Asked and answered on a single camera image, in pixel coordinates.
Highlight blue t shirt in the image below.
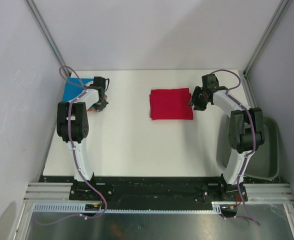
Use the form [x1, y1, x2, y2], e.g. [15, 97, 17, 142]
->
[61, 78, 94, 102]

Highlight left aluminium frame post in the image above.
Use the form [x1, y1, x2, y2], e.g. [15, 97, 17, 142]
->
[24, 0, 66, 67]

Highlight aluminium profile crossbar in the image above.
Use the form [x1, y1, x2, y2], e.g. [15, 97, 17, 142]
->
[244, 183, 294, 204]

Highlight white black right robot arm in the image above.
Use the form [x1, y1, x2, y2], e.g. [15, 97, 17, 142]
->
[189, 73, 265, 201]

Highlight right aluminium frame post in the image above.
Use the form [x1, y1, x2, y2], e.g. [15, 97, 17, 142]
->
[242, 0, 293, 77]

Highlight grey slotted cable duct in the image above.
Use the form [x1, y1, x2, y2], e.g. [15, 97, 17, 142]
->
[33, 201, 224, 215]

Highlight red t shirt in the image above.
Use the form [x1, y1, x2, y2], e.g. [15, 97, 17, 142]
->
[149, 88, 194, 121]

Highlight dark green plastic tray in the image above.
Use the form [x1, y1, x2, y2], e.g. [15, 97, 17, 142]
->
[216, 116, 279, 181]

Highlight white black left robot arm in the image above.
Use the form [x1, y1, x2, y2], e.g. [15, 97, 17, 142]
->
[56, 76, 110, 182]

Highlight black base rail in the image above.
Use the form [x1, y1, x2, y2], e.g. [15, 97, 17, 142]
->
[69, 176, 248, 211]

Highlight aluminium frame post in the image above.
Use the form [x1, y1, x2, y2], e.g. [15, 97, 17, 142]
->
[24, 0, 66, 67]
[242, 0, 293, 77]

